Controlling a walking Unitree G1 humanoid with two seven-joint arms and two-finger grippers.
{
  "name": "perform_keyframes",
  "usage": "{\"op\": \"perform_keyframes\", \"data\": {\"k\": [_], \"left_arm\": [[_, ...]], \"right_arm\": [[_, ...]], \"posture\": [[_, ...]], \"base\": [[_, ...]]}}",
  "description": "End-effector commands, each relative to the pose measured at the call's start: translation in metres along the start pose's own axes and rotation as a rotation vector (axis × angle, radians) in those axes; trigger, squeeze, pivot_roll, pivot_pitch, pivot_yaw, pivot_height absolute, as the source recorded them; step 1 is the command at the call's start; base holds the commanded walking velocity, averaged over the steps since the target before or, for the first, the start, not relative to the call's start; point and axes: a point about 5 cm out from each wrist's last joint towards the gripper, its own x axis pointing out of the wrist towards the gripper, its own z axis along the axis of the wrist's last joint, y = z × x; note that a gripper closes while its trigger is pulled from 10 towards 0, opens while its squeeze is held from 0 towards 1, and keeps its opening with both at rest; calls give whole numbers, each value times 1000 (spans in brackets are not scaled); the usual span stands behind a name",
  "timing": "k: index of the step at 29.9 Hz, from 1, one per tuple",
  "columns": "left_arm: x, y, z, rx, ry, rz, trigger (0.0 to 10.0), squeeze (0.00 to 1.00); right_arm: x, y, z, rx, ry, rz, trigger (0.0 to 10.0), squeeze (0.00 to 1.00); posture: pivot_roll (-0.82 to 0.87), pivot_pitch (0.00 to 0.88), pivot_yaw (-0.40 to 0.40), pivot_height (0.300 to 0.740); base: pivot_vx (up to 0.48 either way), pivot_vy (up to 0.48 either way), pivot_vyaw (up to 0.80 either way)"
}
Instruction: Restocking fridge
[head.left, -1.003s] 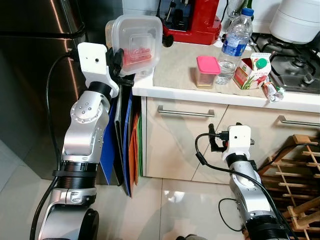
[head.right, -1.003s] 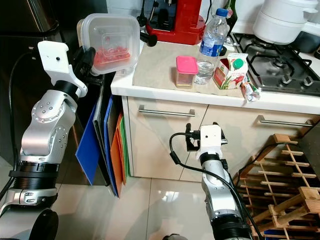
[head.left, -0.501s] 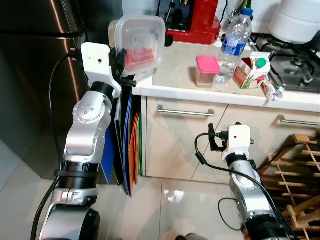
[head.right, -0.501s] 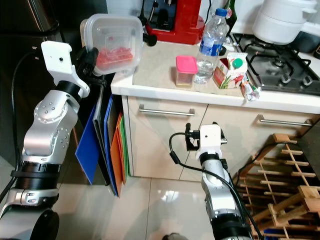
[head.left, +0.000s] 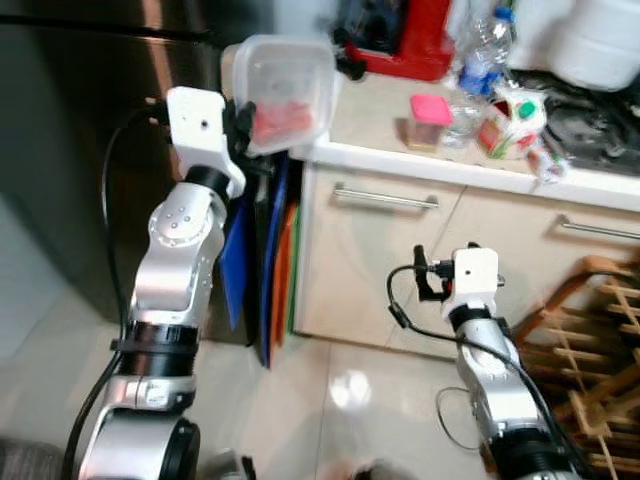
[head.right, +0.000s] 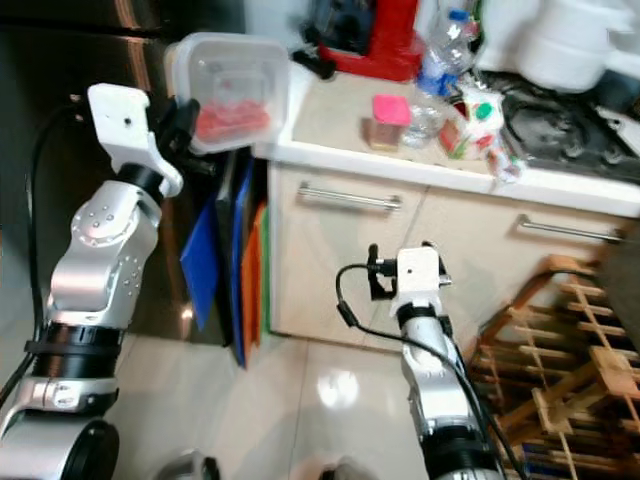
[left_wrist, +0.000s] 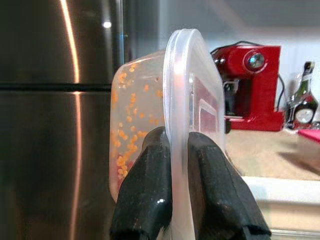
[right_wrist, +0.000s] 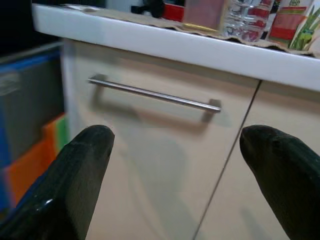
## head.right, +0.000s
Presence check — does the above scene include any white green red carton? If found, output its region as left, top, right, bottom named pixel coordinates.
left=437, top=85, right=506, bottom=162

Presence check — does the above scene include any dark blue cutting board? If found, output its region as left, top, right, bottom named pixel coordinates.
left=226, top=155, right=257, bottom=369

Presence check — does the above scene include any red kitchen appliance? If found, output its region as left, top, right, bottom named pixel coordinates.
left=293, top=0, right=423, bottom=83

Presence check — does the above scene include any white pot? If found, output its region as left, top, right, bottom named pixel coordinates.
left=518, top=0, right=640, bottom=95

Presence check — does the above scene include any silver cabinet bar handle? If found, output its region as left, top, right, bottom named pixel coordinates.
left=296, top=183, right=403, bottom=213
left=517, top=214, right=623, bottom=246

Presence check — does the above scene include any small white red packet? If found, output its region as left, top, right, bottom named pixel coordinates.
left=490, top=140, right=528, bottom=186

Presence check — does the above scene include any grey right robot foot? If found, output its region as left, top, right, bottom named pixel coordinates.
left=318, top=457, right=373, bottom=480

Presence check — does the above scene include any orange cutting board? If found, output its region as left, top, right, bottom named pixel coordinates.
left=242, top=203, right=267, bottom=348

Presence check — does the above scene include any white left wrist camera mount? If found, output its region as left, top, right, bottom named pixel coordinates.
left=87, top=83, right=184, bottom=198

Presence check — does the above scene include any green cutting board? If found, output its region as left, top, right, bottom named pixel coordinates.
left=259, top=200, right=274, bottom=336

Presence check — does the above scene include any wooden slatted rack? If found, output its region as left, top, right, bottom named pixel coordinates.
left=463, top=254, right=640, bottom=480

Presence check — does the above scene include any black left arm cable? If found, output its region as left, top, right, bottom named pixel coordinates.
left=0, top=98, right=96, bottom=406

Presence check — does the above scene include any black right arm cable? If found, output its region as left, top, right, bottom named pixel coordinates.
left=334, top=260, right=529, bottom=480

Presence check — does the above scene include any beige kitchen cabinet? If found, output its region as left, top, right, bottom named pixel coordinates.
left=265, top=160, right=640, bottom=361

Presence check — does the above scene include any black gas stove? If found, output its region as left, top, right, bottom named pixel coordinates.
left=488, top=74, right=640, bottom=188

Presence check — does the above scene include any clear container with red food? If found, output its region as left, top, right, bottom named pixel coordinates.
left=168, top=31, right=294, bottom=157

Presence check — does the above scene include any pink lid jar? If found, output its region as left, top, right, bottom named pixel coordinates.
left=369, top=93, right=414, bottom=152

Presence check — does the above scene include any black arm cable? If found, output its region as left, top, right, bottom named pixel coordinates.
left=334, top=260, right=529, bottom=480
left=0, top=98, right=96, bottom=406

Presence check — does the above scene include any clear bottle with blue cap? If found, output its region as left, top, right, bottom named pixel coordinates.
left=404, top=7, right=481, bottom=150

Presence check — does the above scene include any grey left robot foot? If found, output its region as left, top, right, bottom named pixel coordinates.
left=158, top=450, right=223, bottom=480

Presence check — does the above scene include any grey robot foot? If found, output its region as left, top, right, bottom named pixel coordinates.
left=318, top=457, right=373, bottom=480
left=158, top=450, right=223, bottom=480

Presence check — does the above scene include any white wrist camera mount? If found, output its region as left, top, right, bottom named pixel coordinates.
left=390, top=244, right=453, bottom=317
left=87, top=83, right=184, bottom=198

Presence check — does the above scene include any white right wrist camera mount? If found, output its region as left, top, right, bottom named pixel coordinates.
left=390, top=244, right=453, bottom=317

